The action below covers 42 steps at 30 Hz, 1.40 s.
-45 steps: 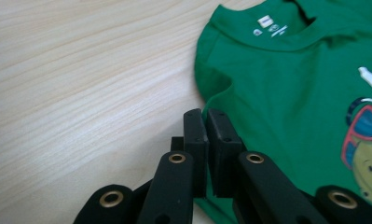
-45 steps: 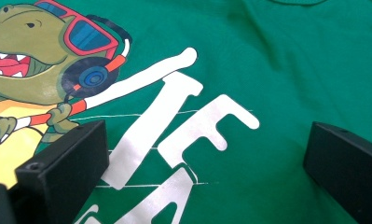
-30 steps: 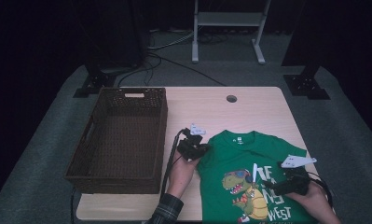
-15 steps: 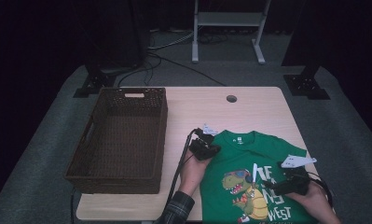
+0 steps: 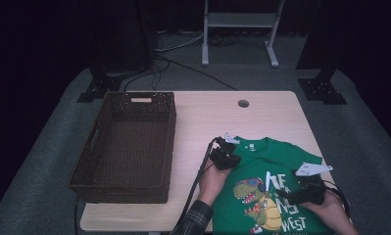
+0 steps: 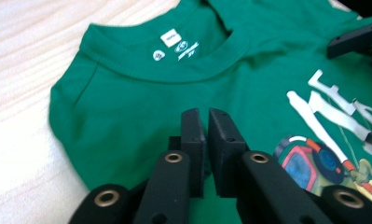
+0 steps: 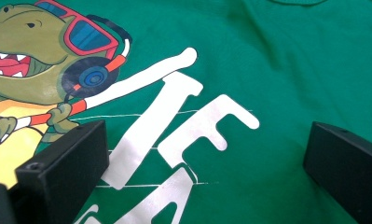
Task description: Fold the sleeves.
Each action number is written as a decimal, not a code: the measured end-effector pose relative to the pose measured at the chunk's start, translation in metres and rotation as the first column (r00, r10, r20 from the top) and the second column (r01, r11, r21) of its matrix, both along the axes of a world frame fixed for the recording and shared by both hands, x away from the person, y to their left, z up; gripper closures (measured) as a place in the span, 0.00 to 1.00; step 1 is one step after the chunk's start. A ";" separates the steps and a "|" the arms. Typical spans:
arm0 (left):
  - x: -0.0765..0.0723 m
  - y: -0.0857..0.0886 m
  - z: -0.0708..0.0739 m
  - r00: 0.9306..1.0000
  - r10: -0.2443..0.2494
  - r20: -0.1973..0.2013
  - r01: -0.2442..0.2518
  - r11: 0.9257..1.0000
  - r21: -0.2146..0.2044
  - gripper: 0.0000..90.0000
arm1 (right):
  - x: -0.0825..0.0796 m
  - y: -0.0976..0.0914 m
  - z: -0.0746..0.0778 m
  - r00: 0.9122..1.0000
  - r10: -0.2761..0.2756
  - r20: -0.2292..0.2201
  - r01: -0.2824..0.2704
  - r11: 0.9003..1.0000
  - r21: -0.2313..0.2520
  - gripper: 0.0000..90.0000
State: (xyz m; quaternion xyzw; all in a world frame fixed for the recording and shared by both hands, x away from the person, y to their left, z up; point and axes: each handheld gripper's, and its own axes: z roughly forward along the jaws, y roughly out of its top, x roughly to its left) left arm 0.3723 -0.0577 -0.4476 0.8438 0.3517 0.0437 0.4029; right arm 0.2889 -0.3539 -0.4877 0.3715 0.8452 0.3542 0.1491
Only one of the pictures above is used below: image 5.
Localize left hand-held gripper cable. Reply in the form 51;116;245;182
174;136;220;234

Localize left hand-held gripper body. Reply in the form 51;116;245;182
210;132;241;170

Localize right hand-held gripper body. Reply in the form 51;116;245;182
292;162;334;206

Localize white floor cables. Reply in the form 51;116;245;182
155;30;207;53

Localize hand-held gripper cable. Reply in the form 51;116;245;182
174;136;220;234
323;180;351;218

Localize black floor cable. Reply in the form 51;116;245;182
123;57;171;92
155;54;239;91

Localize green printed t-shirt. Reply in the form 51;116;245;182
212;136;335;235

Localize tangle of black cables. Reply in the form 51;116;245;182
208;32;241;47

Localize black metal stand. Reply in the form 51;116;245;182
76;0;157;104
295;0;348;106

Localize person's right hand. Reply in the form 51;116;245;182
300;190;359;235

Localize person's left hand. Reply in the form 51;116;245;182
197;159;233;208

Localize black cable under table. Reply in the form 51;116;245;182
73;195;81;235

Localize white metal stand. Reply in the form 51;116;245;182
201;0;286;69

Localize right hand-held gripper cable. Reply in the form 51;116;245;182
323;180;351;218

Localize brown wicker basket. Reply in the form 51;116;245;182
67;91;177;205

